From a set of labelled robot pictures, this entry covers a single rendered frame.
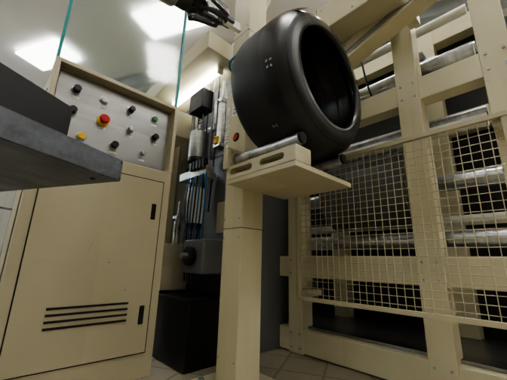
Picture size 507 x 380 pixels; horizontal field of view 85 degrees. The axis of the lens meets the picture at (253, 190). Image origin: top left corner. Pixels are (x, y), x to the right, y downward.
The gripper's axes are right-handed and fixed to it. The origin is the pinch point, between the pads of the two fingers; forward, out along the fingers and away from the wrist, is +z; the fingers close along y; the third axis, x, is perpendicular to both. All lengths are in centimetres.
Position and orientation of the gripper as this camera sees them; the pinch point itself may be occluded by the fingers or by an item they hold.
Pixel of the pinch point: (231, 23)
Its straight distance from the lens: 108.4
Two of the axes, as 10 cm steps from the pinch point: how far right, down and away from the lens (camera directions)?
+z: 7.1, 0.4, 7.0
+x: 0.9, 9.8, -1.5
